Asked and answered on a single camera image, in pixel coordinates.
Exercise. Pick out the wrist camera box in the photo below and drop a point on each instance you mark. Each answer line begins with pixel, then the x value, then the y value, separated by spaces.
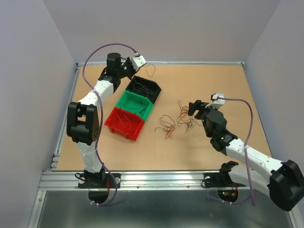
pixel 138 61
pixel 217 101

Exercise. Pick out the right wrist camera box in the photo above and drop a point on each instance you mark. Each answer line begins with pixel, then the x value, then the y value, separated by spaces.
pixel 217 101

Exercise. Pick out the aluminium mounting rail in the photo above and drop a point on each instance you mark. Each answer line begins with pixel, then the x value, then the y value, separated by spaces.
pixel 131 180

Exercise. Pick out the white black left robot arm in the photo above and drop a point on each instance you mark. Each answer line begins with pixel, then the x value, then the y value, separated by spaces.
pixel 83 123

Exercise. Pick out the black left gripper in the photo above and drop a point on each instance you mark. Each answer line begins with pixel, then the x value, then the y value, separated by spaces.
pixel 128 61

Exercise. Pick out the green plastic bin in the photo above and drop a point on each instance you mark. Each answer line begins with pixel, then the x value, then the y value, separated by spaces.
pixel 135 104

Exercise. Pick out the black plastic bin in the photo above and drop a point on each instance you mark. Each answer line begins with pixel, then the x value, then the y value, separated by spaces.
pixel 144 87

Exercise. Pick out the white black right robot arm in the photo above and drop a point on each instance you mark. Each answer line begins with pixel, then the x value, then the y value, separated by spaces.
pixel 281 181

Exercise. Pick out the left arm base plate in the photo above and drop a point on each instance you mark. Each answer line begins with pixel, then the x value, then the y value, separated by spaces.
pixel 87 180

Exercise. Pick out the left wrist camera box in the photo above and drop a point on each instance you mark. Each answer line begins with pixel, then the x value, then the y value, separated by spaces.
pixel 138 61

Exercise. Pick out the red plastic bin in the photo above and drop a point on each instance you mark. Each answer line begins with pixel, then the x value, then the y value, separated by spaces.
pixel 124 123

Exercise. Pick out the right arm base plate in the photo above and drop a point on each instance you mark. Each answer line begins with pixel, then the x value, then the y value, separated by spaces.
pixel 218 180

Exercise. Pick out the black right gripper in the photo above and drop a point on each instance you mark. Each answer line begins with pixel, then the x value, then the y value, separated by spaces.
pixel 197 105

